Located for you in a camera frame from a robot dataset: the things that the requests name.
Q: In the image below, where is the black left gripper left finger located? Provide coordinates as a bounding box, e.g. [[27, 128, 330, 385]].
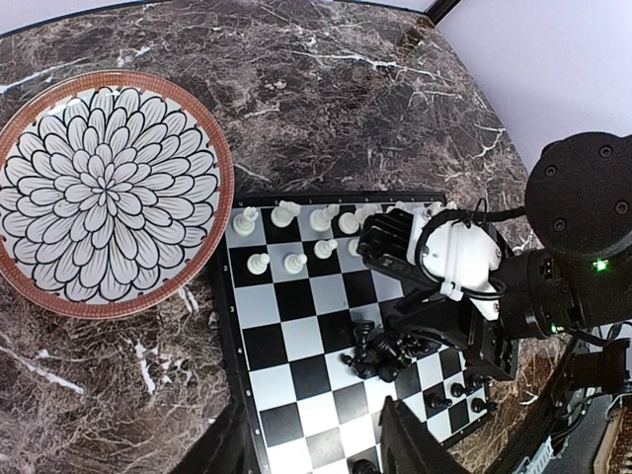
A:
[[170, 399, 257, 474]]

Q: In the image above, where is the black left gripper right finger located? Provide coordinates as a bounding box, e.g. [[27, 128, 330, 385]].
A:
[[379, 397, 469, 474]]

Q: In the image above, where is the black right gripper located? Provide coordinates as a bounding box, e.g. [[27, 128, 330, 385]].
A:
[[389, 289, 519, 380]]

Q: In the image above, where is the black piece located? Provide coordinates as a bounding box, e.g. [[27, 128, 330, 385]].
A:
[[351, 459, 380, 474], [471, 397, 498, 414]]

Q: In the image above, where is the black pawn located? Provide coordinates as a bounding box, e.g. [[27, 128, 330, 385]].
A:
[[425, 393, 452, 410]]

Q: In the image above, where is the black white chess board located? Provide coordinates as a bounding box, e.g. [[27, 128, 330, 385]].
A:
[[210, 192, 490, 473]]

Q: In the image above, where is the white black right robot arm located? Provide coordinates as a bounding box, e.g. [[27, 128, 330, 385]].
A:
[[376, 132, 631, 381]]

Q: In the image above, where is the pile of black chess pieces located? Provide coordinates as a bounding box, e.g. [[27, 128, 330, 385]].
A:
[[341, 319, 441, 383]]

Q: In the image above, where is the white pawn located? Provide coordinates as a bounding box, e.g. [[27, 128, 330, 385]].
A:
[[313, 239, 338, 260], [247, 253, 271, 276], [283, 253, 308, 275], [347, 238, 359, 258]]

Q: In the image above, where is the white queen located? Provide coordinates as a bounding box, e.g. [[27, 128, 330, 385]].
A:
[[338, 206, 369, 235]]

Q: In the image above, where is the white bishop near plate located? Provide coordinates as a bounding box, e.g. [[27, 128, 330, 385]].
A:
[[309, 203, 340, 232]]

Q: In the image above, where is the white rook near plate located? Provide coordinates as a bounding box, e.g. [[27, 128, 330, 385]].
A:
[[232, 206, 259, 237]]

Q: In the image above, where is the white knight near plate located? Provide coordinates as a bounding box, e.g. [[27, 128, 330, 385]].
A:
[[271, 200, 301, 228]]

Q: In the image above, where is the floral patterned ceramic plate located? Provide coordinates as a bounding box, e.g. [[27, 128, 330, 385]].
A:
[[1, 70, 234, 319]]

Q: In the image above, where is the black front frame rail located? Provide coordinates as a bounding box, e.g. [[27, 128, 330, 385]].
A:
[[487, 338, 631, 473]]

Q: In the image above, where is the black right corner frame post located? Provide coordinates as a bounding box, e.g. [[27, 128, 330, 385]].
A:
[[425, 0, 461, 26]]

